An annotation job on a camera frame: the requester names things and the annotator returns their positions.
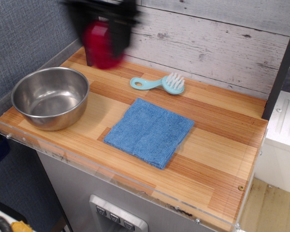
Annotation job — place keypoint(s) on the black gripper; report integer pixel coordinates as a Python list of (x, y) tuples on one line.
[(122, 16)]

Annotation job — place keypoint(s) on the red plastic dome object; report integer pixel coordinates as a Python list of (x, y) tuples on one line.
[(98, 40)]

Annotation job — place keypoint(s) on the stainless steel pot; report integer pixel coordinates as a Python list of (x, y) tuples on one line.
[(51, 99)]

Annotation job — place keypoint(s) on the light blue scrub brush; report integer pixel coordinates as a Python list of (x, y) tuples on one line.
[(173, 84)]

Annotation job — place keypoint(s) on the blue folded cloth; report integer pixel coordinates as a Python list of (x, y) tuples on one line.
[(149, 132)]

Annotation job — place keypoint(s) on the clear acrylic edge guard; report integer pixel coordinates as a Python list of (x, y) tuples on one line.
[(220, 158)]

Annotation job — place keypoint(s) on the grey cabinet with dispenser panel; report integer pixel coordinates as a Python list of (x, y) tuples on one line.
[(111, 205)]

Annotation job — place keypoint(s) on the white side unit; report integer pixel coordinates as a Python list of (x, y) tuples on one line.
[(273, 164)]

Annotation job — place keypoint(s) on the black right vertical post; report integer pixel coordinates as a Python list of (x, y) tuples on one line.
[(278, 84)]

